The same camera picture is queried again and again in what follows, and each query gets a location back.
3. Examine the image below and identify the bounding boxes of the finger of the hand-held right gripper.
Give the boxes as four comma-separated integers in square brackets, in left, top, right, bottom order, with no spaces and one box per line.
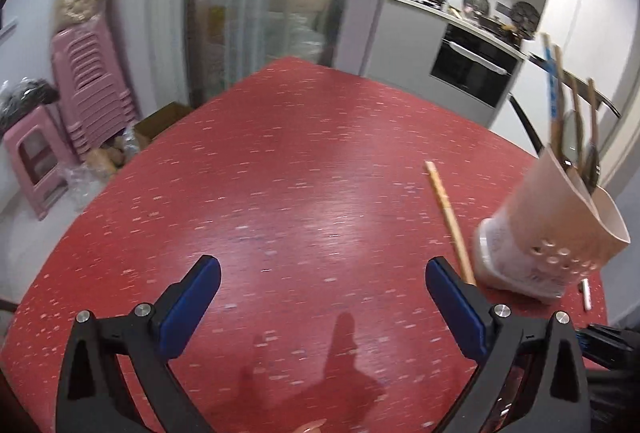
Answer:
[575,323,640,371]

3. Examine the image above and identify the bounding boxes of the white refrigerator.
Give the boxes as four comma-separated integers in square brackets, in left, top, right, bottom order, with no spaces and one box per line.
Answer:
[487,0,640,194]

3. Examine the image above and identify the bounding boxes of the stack of pink stools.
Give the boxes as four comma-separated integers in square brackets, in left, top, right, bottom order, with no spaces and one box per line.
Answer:
[49,24,142,160]

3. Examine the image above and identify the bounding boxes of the single pink stool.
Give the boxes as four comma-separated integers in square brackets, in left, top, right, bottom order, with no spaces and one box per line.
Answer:
[2,106,72,221]

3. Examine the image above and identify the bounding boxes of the cardboard box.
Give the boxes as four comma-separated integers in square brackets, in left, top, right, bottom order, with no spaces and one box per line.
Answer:
[132,102,194,150]

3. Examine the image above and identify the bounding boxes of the light wooden printed chopstick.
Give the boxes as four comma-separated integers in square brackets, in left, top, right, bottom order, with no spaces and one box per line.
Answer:
[553,44,572,149]
[541,32,562,154]
[424,160,477,287]

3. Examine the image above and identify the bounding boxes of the clear plastic bag of food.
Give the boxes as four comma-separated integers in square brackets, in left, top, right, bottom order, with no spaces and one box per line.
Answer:
[65,132,139,210]

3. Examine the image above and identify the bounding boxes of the grey kitchen cabinets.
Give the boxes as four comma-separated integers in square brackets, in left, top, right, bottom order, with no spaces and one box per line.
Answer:
[361,0,527,128]

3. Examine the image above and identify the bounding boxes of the black built-in oven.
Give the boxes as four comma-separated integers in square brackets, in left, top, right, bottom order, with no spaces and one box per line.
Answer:
[430,23,524,110]

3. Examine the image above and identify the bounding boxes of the pink and white utensil holder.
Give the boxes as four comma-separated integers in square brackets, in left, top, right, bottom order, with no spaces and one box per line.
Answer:
[472,144,632,305]

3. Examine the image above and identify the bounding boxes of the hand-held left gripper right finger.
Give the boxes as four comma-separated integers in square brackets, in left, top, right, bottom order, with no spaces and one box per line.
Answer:
[426,255,592,433]

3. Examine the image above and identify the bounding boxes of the round black fan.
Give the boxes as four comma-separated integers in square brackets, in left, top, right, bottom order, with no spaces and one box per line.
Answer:
[510,0,539,35]

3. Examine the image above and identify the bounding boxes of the dark brown wooden chopstick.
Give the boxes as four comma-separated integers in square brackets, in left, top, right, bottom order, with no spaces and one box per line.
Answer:
[570,77,587,164]
[586,78,602,155]

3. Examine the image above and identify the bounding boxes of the black bag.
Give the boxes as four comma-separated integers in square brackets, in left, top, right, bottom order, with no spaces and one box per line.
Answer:
[0,80,59,135]

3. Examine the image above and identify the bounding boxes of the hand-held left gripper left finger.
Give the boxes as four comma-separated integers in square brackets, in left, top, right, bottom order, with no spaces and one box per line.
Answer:
[54,254,222,433]

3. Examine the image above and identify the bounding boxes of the glass sliding door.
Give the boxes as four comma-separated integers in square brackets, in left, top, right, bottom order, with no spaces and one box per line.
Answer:
[184,0,362,110]

